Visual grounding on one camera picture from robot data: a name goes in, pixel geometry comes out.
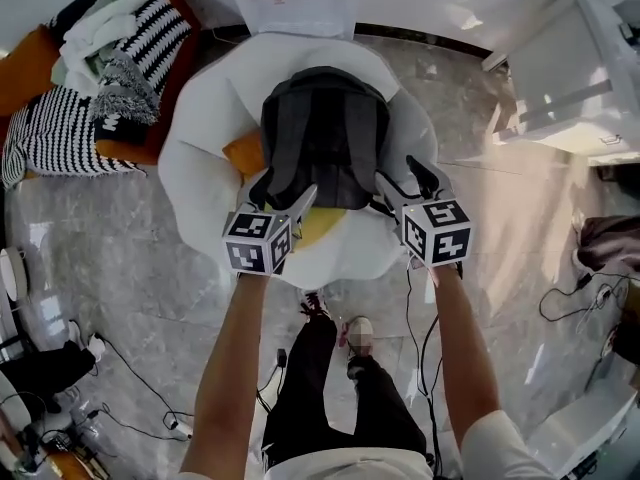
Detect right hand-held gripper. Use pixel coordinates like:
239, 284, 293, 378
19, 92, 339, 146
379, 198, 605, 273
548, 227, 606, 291
374, 154, 473, 269

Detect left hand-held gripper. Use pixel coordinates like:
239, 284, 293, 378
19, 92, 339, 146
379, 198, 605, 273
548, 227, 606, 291
222, 166, 320, 276

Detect dark grey backpack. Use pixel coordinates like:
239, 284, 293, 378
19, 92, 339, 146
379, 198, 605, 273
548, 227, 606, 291
259, 66, 392, 212

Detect white egg-shaped beanbag seat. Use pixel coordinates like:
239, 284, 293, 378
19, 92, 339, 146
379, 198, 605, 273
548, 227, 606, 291
158, 32, 442, 292

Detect person's right forearm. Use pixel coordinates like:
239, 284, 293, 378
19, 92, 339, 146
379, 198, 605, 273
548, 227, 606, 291
428, 262, 502, 450

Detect person's left forearm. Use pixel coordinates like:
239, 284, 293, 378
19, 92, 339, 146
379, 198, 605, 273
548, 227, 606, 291
178, 269, 274, 475

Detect yellow round cushion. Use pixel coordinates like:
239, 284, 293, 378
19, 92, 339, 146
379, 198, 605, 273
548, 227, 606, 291
221, 131, 347, 250

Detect person's left shoe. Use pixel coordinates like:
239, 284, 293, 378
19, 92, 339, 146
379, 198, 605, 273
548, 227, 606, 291
298, 290, 330, 321

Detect person's shoe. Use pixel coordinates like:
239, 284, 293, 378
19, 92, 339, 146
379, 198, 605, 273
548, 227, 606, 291
338, 315, 375, 369
298, 290, 330, 321

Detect person's right shoe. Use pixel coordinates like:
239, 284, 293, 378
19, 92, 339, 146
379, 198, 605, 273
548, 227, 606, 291
338, 315, 375, 369

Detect grey fringed scarf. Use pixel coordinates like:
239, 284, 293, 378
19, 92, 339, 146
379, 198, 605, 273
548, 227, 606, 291
88, 50, 161, 128

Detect white cabinet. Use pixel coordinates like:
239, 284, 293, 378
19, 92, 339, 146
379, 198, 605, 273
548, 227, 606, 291
481, 0, 640, 159

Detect person's black trousers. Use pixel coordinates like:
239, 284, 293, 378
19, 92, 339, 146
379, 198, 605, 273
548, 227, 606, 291
260, 312, 429, 469

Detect brown crumpled cloth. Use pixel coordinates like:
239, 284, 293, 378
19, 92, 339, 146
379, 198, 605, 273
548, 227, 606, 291
572, 214, 640, 275

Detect black and white striped blanket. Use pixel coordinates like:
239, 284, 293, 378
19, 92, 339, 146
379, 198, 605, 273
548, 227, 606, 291
0, 0, 194, 189

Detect white crumpled garment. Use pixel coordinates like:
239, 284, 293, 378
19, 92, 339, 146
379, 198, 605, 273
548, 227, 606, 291
51, 0, 166, 98

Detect white round appliance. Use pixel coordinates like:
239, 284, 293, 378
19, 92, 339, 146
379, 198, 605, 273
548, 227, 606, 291
0, 246, 32, 303

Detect orange sofa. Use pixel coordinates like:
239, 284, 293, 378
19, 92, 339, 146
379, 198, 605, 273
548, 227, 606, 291
0, 0, 202, 167

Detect person's white shirt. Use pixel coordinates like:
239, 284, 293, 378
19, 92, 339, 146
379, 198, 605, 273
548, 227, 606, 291
259, 409, 554, 480

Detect black bag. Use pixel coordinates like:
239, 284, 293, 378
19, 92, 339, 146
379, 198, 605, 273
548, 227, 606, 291
0, 339, 97, 411

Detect white low furniture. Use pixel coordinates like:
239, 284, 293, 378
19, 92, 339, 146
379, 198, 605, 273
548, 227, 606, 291
526, 380, 640, 476

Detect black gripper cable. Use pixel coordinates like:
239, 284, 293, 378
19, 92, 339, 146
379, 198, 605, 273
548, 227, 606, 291
405, 261, 447, 478

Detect black floor cable with charger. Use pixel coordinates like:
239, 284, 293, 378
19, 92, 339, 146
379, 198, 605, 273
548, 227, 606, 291
538, 270, 632, 336

